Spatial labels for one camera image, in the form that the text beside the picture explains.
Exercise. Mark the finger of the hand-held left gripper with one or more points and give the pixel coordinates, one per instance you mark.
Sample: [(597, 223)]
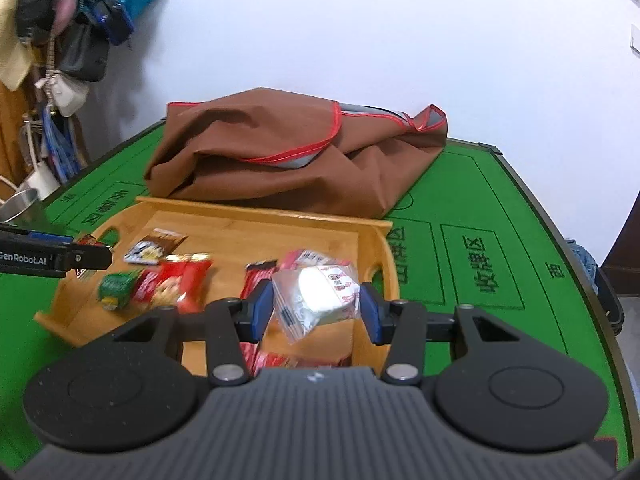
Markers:
[(90, 257), (50, 236)]

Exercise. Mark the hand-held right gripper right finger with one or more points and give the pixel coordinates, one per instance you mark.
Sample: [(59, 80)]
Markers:
[(370, 312)]

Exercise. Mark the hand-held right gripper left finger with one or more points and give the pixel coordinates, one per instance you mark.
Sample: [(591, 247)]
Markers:
[(264, 310)]

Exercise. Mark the red brown chocolate packet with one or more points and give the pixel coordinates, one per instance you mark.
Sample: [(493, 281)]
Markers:
[(90, 240)]

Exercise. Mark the green pea snack packet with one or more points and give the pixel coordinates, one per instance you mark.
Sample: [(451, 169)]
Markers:
[(117, 287)]

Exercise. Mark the white red-print snack packet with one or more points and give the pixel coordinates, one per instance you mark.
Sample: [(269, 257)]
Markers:
[(320, 295)]

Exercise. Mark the brown black-white snack packet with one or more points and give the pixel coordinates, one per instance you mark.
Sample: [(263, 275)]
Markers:
[(150, 250)]

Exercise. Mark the red caramel biscuit packet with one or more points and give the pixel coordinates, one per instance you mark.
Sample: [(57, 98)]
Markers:
[(300, 360)]

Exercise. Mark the red patterned biscuit packet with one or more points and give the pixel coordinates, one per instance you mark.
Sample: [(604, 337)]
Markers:
[(300, 258)]

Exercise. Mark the wooden tray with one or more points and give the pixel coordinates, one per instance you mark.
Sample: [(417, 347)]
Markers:
[(225, 230)]

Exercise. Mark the red candy packet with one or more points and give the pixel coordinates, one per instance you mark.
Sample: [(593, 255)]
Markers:
[(252, 280)]

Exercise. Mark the metal cup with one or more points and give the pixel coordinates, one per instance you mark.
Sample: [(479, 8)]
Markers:
[(25, 210)]

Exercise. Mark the white mug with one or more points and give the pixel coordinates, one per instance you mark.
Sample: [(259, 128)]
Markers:
[(42, 182)]

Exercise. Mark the blue plastic bag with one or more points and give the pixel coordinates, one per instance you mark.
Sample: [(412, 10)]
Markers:
[(57, 150)]

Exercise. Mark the gold red snack packet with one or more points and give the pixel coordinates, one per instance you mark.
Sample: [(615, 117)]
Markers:
[(175, 282)]

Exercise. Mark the white handbag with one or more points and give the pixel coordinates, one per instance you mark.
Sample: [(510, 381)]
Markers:
[(67, 95)]

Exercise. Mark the brown cloth bag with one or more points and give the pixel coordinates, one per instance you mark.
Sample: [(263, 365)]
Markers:
[(275, 160)]

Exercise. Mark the black bag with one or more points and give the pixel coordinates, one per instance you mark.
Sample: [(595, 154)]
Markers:
[(85, 55)]

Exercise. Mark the beige hat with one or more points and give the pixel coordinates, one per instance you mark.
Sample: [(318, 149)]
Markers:
[(12, 50)]

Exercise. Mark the blue denim cloth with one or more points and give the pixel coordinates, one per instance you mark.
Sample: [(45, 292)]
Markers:
[(582, 265)]

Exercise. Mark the dark cap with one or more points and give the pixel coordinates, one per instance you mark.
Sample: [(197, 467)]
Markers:
[(35, 5)]

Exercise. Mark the pink cloth bag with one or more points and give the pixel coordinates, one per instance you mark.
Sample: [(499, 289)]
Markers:
[(65, 0)]

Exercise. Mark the black bin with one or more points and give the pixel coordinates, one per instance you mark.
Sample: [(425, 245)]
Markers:
[(610, 305)]

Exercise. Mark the white wall switch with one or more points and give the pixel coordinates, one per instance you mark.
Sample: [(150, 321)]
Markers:
[(635, 39)]

